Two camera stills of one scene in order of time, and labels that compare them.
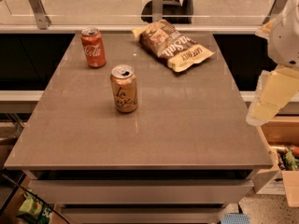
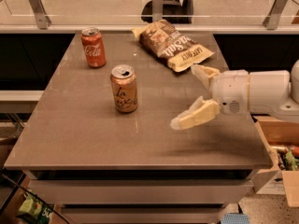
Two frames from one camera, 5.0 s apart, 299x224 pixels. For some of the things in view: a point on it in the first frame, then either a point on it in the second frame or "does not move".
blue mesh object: x=235 y=218 does not move
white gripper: x=286 y=40 -> x=231 y=92
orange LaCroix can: x=124 y=86 does not move
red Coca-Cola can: x=93 y=47 does not move
